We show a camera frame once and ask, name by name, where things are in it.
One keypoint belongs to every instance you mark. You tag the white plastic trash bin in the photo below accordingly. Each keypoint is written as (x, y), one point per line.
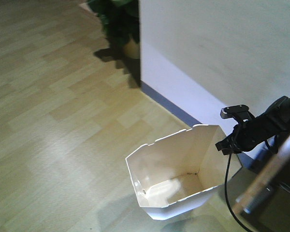
(180, 172)

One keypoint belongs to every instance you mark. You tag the green potted plant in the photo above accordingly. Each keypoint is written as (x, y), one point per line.
(120, 23)

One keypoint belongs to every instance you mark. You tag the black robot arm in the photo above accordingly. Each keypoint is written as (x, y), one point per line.
(279, 109)

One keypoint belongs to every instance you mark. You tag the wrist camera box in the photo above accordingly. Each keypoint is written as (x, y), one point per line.
(237, 112)

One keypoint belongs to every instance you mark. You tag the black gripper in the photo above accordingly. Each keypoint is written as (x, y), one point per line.
(245, 137)

